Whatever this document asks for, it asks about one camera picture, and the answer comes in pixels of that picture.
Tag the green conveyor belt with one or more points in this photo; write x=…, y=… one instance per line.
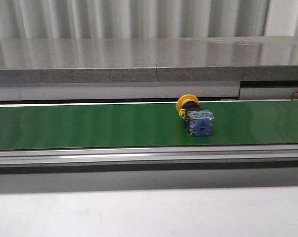
x=144, y=125

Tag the yellow mushroom push button switch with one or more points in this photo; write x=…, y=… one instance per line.
x=197, y=121

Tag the white pleated curtain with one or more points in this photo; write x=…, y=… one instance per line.
x=146, y=19

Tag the grey speckled stone counter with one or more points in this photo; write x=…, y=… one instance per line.
x=245, y=68

